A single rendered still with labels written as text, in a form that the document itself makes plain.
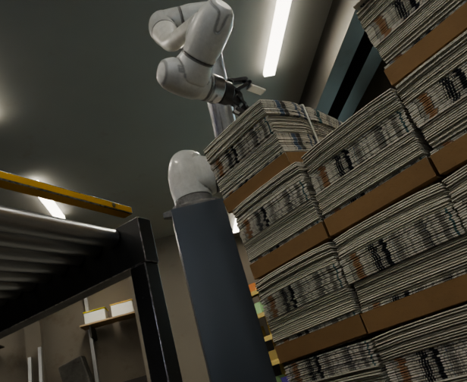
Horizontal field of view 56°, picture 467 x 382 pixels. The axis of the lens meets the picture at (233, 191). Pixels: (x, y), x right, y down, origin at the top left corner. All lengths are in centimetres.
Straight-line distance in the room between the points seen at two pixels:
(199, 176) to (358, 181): 83
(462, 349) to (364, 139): 47
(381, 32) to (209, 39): 46
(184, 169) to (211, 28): 65
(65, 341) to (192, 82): 881
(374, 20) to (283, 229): 55
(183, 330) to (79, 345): 238
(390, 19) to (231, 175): 61
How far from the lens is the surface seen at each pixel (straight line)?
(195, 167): 174
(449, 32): 102
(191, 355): 832
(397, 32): 109
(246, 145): 130
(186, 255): 158
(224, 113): 179
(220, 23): 129
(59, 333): 992
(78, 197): 101
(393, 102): 102
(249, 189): 129
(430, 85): 99
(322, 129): 143
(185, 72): 131
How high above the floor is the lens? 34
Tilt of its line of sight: 24 degrees up
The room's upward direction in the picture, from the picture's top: 17 degrees counter-clockwise
